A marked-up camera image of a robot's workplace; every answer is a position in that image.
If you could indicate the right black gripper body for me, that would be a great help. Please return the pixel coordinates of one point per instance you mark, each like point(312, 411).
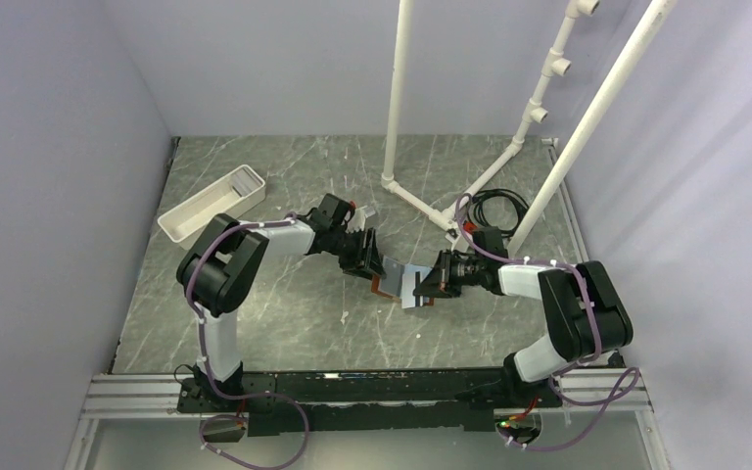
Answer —
point(454, 273)

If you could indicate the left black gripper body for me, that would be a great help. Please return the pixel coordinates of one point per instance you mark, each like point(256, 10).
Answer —
point(349, 247)

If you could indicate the brown leather card holder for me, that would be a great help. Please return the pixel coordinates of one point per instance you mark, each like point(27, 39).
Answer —
point(388, 286)

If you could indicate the white rectangular plastic tray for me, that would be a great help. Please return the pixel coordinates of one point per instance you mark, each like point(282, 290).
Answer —
point(234, 194)

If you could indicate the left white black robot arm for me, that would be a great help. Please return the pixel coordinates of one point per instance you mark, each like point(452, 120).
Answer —
point(218, 273)

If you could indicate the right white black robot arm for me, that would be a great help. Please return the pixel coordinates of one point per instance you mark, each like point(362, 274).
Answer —
point(583, 313)

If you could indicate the red black clamp tool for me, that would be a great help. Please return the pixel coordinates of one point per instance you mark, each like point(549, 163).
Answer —
point(469, 227)

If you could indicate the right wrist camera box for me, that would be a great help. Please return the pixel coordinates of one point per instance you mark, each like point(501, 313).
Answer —
point(490, 239)

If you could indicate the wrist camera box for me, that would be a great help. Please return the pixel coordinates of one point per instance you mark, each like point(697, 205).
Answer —
point(490, 239)
point(334, 213)

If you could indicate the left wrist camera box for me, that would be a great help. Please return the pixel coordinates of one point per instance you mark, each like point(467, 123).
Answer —
point(334, 213)

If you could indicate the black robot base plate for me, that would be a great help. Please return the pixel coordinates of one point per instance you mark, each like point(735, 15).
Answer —
point(277, 402)

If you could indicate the aluminium extrusion rail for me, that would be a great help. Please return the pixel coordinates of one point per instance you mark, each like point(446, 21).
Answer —
point(157, 396)

